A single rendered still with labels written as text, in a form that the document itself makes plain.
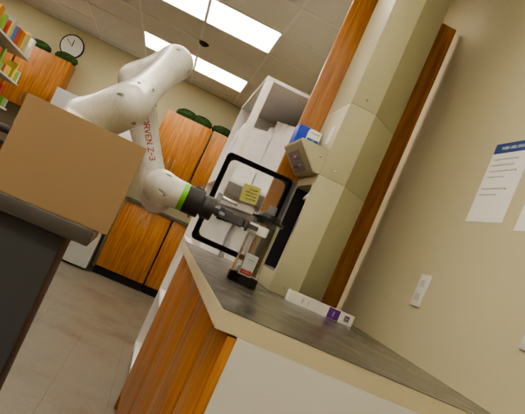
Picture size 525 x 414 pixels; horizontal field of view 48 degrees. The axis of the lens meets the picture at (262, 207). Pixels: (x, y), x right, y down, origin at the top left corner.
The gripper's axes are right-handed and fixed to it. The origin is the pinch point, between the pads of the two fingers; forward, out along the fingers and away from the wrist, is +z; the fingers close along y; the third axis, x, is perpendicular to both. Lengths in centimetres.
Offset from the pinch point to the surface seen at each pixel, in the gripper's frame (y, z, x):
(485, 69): 23, 59, -94
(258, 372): -78, -3, 26
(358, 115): 25, 21, -56
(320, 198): 25.5, 20.6, -21.3
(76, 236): -39, -47, 21
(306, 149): 25.5, 7.8, -35.6
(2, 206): -39, -66, 21
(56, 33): 582, -237, -135
